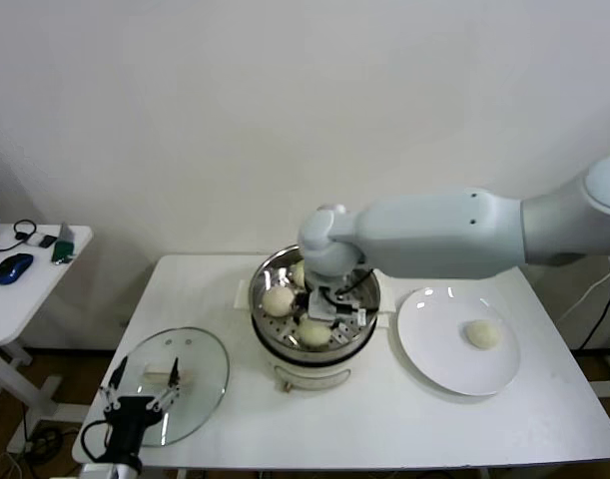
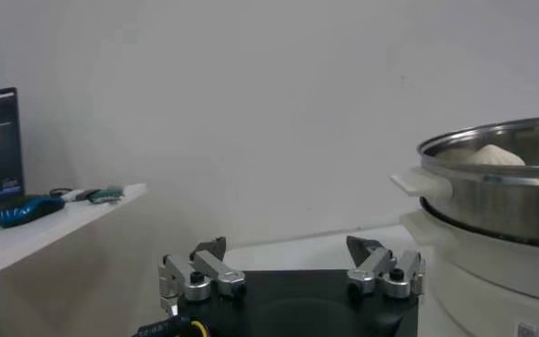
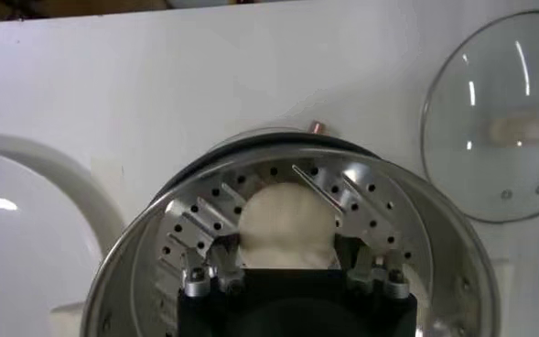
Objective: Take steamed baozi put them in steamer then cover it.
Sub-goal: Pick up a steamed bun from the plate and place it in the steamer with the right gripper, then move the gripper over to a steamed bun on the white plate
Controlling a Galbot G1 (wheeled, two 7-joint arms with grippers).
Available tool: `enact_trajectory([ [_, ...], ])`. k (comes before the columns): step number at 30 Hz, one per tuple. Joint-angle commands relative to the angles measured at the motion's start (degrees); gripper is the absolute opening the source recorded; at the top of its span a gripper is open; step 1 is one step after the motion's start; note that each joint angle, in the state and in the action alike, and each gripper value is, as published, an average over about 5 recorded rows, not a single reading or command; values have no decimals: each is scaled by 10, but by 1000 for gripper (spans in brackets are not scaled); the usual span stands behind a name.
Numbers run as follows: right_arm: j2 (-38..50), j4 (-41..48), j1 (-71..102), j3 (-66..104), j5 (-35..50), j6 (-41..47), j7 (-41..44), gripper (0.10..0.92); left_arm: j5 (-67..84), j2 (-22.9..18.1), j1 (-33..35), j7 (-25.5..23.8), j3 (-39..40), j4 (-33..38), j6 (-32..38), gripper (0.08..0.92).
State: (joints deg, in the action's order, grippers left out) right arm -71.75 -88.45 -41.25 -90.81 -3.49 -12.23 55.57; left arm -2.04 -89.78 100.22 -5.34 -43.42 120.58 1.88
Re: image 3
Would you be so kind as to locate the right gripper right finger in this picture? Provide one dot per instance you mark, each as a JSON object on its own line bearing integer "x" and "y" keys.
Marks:
{"x": 363, "y": 270}

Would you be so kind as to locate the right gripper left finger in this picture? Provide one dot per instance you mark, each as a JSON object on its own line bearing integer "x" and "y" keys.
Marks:
{"x": 225, "y": 270}

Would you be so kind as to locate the white steamed baozi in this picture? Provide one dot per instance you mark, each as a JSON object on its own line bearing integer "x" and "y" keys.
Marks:
{"x": 287, "y": 224}

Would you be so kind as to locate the round glass lid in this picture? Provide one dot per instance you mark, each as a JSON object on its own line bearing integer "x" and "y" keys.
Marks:
{"x": 493, "y": 68}

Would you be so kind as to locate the stainless steel steamer basket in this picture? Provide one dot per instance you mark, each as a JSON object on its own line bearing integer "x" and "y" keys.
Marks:
{"x": 388, "y": 206}

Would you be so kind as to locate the white round plate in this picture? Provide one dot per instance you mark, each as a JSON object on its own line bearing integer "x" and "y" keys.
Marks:
{"x": 22, "y": 252}

